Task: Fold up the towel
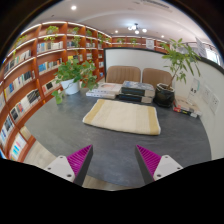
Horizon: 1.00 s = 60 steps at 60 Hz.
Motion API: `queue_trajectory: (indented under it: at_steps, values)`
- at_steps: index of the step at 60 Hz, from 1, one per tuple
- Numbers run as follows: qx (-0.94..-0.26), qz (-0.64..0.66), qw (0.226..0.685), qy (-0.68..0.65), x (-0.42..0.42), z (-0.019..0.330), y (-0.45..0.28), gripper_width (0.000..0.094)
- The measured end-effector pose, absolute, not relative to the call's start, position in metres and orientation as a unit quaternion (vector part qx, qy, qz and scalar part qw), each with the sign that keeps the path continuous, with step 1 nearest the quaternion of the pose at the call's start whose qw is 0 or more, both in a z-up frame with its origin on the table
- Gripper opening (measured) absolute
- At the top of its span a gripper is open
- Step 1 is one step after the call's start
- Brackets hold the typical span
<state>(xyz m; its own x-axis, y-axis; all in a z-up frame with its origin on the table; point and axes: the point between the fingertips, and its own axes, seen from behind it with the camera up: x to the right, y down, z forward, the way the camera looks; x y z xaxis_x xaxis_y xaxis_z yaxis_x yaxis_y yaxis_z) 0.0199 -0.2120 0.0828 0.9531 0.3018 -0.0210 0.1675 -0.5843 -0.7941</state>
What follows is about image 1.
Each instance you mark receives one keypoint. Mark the orange wooden bookshelf unit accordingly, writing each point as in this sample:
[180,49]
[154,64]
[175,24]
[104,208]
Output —
[23,83]

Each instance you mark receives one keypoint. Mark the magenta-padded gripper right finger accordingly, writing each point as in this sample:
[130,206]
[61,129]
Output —
[165,165]

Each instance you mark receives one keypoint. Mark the white wall socket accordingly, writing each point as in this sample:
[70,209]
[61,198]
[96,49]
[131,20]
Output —
[205,94]
[214,103]

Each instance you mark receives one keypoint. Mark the stack of dark books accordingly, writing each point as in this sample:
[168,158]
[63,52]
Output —
[136,90]

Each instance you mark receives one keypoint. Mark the stack of white flat books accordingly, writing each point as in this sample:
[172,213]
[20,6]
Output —
[105,90]

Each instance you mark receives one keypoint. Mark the framed poster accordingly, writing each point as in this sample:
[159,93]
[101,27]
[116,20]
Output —
[150,43]

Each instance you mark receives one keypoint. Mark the leafy plant in white pot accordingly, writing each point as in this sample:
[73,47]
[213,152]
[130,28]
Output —
[70,87]

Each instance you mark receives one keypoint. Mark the stack of colourful books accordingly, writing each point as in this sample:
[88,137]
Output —
[186,109]

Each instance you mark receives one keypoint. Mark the round recessed ceiling light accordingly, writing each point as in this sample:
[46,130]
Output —
[73,7]

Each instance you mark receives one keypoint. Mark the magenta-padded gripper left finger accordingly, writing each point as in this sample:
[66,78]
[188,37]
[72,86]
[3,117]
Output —
[63,166]

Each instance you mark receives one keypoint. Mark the orange wall shelf with plants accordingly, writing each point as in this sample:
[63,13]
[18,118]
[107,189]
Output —
[133,41]

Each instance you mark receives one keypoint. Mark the white standing card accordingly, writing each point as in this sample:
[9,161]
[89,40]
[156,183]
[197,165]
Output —
[194,90]

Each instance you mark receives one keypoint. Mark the cream towel with tan stripes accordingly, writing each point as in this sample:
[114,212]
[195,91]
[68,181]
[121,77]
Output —
[123,116]

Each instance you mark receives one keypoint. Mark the hanging white purple banner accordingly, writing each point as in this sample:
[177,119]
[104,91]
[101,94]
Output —
[201,47]

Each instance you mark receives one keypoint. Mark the multi-bulb ceiling lamp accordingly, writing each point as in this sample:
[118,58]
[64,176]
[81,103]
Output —
[136,29]

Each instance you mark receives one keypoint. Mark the small tree in black pot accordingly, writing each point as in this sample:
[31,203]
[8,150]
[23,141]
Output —
[164,96]

